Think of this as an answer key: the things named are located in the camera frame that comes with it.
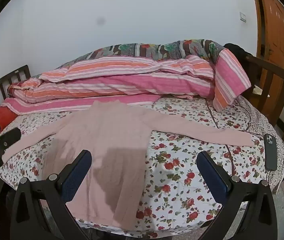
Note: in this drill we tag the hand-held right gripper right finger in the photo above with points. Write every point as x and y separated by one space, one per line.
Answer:
213 177

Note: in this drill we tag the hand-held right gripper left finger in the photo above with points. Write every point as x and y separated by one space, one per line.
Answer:
78 175

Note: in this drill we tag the pink knit sweater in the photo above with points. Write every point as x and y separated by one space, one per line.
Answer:
102 135

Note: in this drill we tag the dark clothes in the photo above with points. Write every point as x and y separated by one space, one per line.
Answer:
236 50

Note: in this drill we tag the floral bed sheet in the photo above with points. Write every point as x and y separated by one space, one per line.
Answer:
182 155

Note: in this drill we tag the dark smartphone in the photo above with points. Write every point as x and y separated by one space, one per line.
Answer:
270 152

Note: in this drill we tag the pink orange striped quilt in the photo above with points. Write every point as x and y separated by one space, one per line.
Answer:
132 85

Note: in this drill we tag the dark wooden footboard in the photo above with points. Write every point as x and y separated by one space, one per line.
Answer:
274 77

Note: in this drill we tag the floral patchwork blanket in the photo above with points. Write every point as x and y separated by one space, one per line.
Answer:
157 48

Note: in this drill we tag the brown wooden door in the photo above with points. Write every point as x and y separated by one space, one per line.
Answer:
273 30

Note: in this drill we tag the white wall switch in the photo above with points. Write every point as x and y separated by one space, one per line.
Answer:
242 17

